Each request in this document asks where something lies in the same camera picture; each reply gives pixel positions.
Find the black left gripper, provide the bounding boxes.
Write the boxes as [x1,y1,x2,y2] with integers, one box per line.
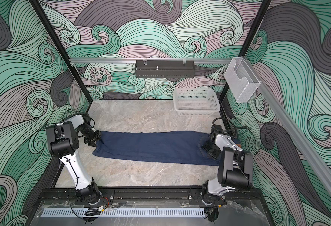
[79,126,105,147]

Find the dark blue denim trousers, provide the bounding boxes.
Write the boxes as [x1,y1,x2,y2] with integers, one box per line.
[92,131,219,166]

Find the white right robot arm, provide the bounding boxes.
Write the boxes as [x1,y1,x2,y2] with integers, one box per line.
[202,134,253,203]

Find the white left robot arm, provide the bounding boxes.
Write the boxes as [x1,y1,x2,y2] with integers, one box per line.
[46,113,102,204]

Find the white perforated plastic basket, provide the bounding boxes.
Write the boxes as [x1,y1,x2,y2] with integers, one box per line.
[173,87,220,116]

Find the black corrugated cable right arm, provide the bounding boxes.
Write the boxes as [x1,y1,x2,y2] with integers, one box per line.
[211,117,248,137]

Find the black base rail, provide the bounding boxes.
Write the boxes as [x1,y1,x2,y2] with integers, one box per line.
[36,185,265,207]

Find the black corner frame post right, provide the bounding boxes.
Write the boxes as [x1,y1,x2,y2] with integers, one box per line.
[218,0,272,101]

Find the black corner frame post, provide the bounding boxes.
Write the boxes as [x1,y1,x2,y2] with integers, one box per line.
[218,0,272,101]
[29,0,93,104]

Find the white slotted cable duct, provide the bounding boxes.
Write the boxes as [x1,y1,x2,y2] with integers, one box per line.
[40,207,206,218]

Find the clear plastic wall bin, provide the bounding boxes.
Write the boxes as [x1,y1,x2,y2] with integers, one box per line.
[224,57,260,103]

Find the aluminium back wall rail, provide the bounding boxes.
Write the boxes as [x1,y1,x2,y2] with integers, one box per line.
[69,57,232,65]

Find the aluminium wall rail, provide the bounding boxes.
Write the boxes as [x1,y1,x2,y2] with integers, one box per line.
[244,58,331,196]
[69,57,232,65]

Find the black perforated wall tray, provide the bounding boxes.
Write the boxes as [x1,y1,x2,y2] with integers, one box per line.
[134,61,196,78]

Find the aluminium right wall rail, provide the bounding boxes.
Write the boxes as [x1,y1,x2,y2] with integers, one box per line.
[244,58,331,196]

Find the black corner frame post left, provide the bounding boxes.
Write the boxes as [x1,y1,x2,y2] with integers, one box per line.
[29,0,93,104]

